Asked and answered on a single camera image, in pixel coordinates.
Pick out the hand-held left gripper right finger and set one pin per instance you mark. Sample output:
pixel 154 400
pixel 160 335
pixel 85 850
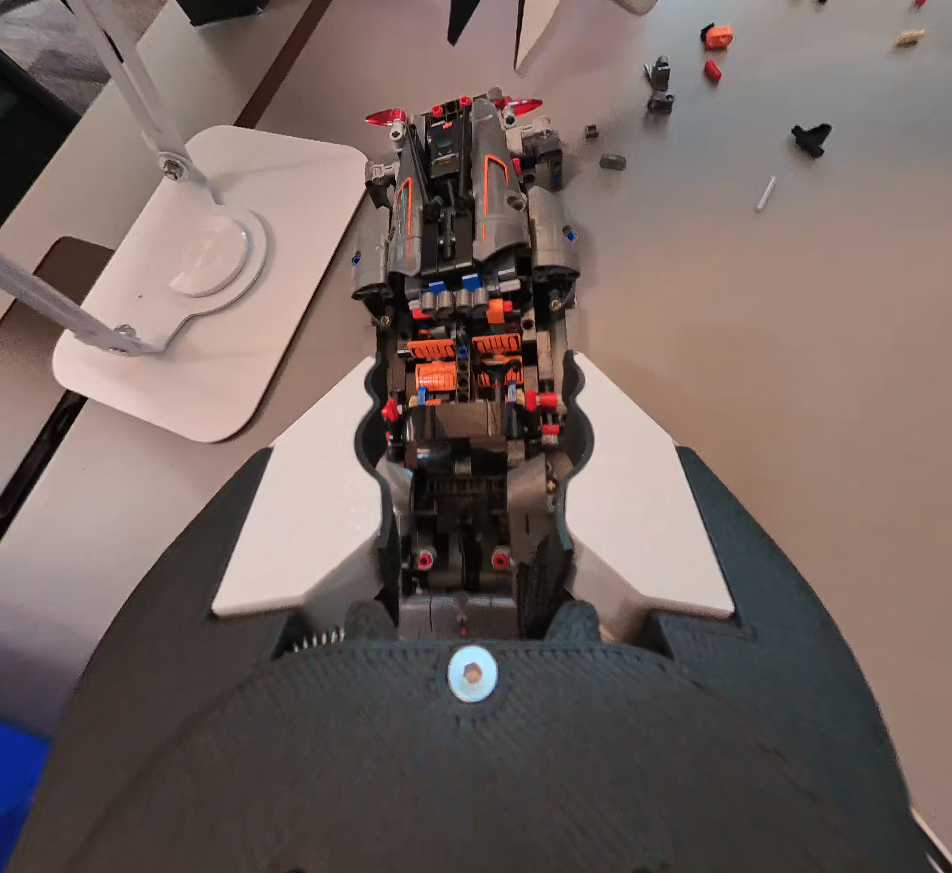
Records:
pixel 647 516

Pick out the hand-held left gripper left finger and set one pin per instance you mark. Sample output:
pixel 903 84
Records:
pixel 305 516

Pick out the lego pieces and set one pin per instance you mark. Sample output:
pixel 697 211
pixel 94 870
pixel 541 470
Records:
pixel 718 36

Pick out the dark grey lego car model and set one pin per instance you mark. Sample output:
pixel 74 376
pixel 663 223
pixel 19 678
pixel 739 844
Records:
pixel 454 218

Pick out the blue plastic parts bin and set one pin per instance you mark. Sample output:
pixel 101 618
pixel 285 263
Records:
pixel 18 776

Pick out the white adjustable book stand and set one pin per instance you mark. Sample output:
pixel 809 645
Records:
pixel 223 367

